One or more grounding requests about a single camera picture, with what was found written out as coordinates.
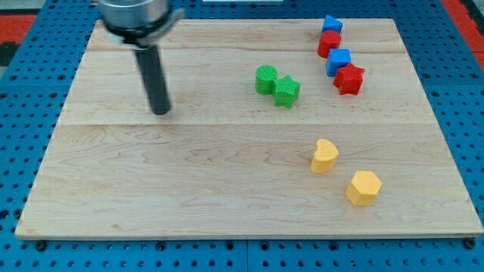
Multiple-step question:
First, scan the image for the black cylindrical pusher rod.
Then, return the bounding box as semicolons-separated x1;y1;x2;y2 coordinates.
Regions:
135;45;171;115

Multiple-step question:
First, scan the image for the green star block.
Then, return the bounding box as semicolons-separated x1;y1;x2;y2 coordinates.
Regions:
272;75;300;109

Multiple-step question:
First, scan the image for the red star block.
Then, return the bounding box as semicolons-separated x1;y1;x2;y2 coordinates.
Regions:
333;63;365;95

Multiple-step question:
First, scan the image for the yellow hexagon block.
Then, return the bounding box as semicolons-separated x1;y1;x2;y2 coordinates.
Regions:
345;170;382;206

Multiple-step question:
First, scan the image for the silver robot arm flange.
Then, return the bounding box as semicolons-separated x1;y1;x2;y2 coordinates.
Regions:
97;0;185;49

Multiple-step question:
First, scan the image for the blue triangle block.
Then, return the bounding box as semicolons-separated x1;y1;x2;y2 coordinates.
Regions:
321;14;343;33

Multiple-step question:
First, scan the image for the green cylinder block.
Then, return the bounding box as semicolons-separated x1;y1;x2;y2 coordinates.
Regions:
255;65;278;95

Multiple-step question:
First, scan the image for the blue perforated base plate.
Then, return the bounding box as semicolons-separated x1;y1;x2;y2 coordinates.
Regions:
1;0;483;271

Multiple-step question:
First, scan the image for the yellow heart block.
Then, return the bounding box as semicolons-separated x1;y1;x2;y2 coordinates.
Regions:
310;138;339;174

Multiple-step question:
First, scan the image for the red cylinder block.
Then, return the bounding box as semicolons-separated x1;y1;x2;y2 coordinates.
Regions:
318;30;342;58

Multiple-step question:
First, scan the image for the blue cube block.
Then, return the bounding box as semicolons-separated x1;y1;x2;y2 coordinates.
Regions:
326;48;352;77

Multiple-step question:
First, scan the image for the wooden board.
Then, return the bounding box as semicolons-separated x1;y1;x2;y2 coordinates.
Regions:
15;19;483;240

